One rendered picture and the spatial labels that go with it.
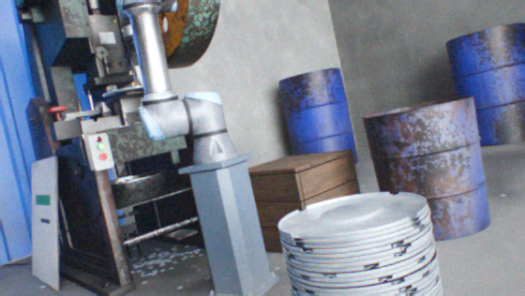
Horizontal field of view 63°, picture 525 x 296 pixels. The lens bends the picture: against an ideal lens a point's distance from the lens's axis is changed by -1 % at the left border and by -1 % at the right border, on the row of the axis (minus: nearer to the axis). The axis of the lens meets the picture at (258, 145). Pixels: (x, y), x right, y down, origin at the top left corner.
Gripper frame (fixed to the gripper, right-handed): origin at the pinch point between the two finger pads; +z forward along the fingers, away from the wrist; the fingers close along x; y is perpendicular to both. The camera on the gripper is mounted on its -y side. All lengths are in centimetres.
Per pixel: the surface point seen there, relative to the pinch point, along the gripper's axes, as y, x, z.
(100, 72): 26.6, 6.5, -11.5
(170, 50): 29.2, -33.0, -20.4
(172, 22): 27, -36, -34
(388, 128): -74, -52, 37
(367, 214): -113, 20, 46
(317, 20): 150, -304, -75
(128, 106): 17.1, 1.2, 6.3
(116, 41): 26.6, -4.2, -25.1
